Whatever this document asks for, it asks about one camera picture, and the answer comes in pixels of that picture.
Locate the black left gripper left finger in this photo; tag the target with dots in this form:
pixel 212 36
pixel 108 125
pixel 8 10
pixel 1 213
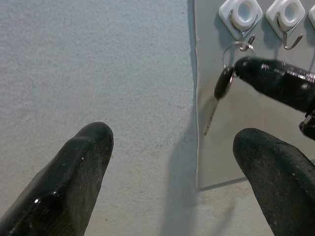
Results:
pixel 69 186

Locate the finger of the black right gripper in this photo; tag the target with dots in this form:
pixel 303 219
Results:
pixel 278 81
pixel 308 129

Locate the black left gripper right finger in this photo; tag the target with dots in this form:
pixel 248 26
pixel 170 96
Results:
pixel 283 186

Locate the black-headed silver key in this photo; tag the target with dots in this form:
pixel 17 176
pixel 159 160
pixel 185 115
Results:
pixel 221 84

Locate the grey wall panel board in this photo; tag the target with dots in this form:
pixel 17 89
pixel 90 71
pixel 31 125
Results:
pixel 246 110

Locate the white square wall hook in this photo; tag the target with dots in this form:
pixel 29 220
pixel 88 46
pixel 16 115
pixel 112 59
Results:
pixel 312 12
pixel 273 12
pixel 229 11

